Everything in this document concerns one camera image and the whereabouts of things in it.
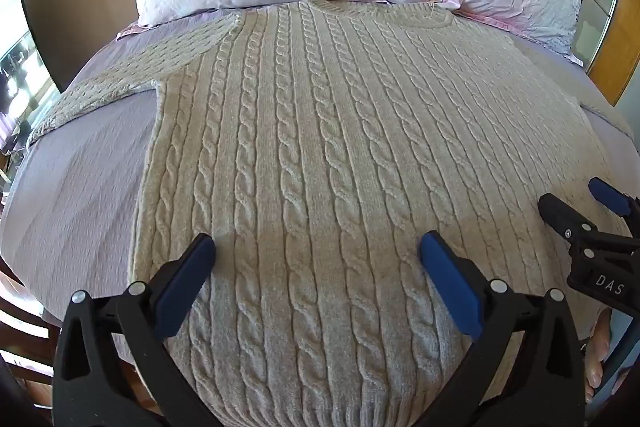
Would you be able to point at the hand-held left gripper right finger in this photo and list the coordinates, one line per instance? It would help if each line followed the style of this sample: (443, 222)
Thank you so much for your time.
(450, 287)

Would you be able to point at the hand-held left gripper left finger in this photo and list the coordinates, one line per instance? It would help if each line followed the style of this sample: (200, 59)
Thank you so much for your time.
(184, 287)

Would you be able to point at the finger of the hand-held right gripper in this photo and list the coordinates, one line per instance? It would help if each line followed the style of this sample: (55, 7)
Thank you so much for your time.
(562, 213)
(609, 196)

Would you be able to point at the lilac bed sheet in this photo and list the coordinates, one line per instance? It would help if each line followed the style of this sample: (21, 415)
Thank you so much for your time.
(75, 207)

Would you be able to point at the wooden glass-door cabinet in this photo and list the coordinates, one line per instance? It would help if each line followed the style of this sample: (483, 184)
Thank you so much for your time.
(607, 7)

